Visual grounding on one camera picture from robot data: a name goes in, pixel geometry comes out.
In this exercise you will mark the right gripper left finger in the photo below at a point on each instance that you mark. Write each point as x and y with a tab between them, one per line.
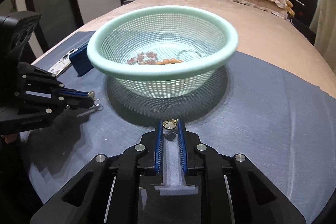
151	163

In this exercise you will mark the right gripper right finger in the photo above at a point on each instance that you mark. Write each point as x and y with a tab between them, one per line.
191	163

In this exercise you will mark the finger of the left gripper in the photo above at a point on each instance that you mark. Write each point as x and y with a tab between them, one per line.
71	104
71	93

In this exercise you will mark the small silver charm earring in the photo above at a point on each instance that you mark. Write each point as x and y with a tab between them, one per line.
95	100

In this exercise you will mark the gold ring earring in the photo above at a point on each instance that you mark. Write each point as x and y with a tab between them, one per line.
170	124

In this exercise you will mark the small silver hoop earring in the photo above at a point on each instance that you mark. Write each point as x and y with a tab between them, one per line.
188	55

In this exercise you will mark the white butterfly phone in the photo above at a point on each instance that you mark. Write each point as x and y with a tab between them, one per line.
62	65

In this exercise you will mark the dark blue rectangular case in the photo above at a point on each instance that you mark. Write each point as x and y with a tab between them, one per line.
80	62

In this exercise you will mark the mint green plastic basket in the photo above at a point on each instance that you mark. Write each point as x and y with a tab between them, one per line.
139	49

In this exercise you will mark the blue denim cloth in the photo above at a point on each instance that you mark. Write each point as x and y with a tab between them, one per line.
253	144

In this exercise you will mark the beige bed cover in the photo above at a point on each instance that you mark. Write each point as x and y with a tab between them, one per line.
261	35

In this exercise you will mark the lower pink frilled pillow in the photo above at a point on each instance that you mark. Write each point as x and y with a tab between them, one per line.
265	5

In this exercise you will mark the brown plush toy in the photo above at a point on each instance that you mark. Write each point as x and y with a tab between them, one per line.
289	10

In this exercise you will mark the beige curtain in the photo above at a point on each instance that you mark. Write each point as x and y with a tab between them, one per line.
323	24

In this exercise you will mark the black camera box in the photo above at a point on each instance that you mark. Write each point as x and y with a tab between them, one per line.
16	30

